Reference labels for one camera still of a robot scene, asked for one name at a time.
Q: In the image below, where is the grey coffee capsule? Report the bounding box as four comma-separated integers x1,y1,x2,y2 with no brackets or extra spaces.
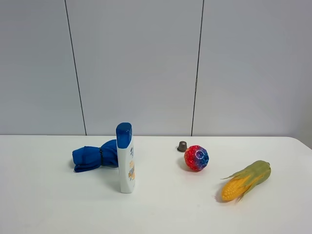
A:
177,141,188,152

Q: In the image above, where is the white blue shampoo bottle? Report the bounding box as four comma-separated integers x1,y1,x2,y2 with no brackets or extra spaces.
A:
116,122,136,194

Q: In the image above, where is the red blue bumpy ball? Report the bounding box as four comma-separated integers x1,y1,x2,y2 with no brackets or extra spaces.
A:
184,145,209,172

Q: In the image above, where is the black hair band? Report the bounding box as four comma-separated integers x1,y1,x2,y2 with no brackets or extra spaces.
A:
99,148,103,166

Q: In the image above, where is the rolled blue cloth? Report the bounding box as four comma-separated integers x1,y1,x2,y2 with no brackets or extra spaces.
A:
72,139,118,173

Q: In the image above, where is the yellow toy corn cob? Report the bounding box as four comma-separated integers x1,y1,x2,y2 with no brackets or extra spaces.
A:
221,160,271,202

